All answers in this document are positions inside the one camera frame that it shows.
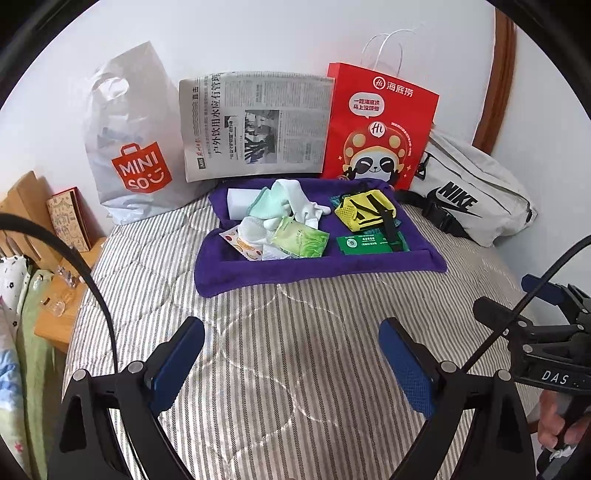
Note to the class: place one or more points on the mint green cloth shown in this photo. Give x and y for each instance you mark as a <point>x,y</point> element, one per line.
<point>265,205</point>

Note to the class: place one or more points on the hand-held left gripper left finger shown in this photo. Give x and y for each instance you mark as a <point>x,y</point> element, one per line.
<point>178,364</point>

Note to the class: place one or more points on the yellow pouch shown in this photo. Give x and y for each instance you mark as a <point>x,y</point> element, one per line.
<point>351,217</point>

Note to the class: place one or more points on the red paper bag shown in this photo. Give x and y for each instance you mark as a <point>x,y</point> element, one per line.
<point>378,120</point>

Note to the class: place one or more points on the dark green tissue packet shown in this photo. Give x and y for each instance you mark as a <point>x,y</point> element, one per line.
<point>360,245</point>

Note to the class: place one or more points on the white sponge block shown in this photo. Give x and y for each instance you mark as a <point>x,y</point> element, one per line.
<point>238,203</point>

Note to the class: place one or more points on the folded newspaper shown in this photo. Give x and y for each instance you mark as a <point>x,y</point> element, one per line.
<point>254,129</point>

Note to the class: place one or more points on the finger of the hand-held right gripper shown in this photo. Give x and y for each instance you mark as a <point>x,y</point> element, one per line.
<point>535,280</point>
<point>498,314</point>

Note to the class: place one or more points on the wooden bedside table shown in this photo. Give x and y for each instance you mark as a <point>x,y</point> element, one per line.
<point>51,323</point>

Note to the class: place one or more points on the white sock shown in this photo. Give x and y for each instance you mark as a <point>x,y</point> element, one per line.
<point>300,203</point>

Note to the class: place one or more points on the brown wooden door frame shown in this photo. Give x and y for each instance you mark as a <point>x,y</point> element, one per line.
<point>496,92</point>

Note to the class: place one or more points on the dotted white cloth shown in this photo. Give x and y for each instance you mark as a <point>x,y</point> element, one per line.
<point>11,281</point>

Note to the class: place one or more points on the white tissue sheet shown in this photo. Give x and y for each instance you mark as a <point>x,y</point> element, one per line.
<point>254,230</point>

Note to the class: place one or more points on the grey waist bag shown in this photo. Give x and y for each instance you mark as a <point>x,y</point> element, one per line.
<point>485,184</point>

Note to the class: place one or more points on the patterned book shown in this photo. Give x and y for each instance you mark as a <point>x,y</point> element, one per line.
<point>69,219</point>

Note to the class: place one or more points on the person's right hand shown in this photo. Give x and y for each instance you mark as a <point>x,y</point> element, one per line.
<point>549,424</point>

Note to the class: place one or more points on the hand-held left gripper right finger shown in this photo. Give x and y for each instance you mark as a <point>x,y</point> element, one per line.
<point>406,364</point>

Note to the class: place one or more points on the fruit print small packet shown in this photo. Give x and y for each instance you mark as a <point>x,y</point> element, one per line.
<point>240,247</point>

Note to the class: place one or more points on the purple towel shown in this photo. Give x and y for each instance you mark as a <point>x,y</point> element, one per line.
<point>323,272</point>

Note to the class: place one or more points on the white plastic shopping bag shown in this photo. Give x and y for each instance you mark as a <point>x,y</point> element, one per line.
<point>134,138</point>

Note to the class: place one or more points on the light green wipes packet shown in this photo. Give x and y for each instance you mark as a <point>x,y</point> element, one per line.
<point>300,237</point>

